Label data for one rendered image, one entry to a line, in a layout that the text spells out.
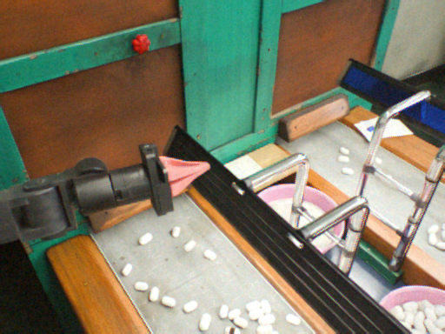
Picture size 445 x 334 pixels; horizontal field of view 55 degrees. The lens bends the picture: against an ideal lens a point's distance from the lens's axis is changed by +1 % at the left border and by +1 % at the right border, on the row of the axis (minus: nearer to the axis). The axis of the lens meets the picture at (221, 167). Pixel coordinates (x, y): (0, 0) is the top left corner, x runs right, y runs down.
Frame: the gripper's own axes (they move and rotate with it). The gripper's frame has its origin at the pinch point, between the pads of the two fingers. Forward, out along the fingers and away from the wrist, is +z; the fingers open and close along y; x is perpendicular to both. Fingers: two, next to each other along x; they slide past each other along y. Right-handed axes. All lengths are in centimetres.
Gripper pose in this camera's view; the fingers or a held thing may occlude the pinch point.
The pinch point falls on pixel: (203, 166)
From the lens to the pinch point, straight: 67.5
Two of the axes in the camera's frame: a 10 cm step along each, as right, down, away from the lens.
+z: 9.3, -2.4, 2.7
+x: 3.4, 3.1, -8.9
